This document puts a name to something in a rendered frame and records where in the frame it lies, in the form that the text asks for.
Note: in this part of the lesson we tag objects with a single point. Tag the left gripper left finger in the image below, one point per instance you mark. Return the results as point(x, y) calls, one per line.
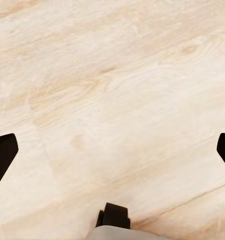
point(8, 150)

